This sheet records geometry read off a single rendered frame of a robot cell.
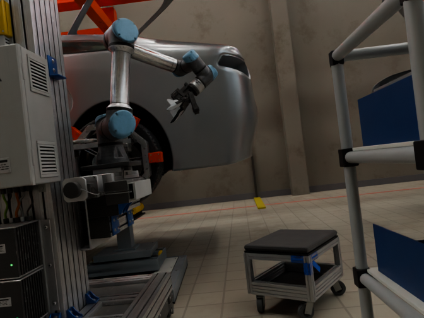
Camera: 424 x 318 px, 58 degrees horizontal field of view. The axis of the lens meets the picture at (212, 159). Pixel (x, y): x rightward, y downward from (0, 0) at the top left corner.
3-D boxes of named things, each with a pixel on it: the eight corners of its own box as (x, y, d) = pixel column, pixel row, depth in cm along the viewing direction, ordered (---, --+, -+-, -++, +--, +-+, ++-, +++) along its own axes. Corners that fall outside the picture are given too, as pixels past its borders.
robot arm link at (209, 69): (205, 64, 204) (215, 76, 207) (190, 77, 201) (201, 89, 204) (211, 62, 197) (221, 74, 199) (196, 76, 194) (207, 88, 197)
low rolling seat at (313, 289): (286, 286, 225) (279, 228, 226) (348, 292, 203) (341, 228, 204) (248, 313, 191) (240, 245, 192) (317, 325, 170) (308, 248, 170)
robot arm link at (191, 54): (175, 61, 199) (189, 77, 203) (186, 55, 190) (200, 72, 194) (184, 52, 203) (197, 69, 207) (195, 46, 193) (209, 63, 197)
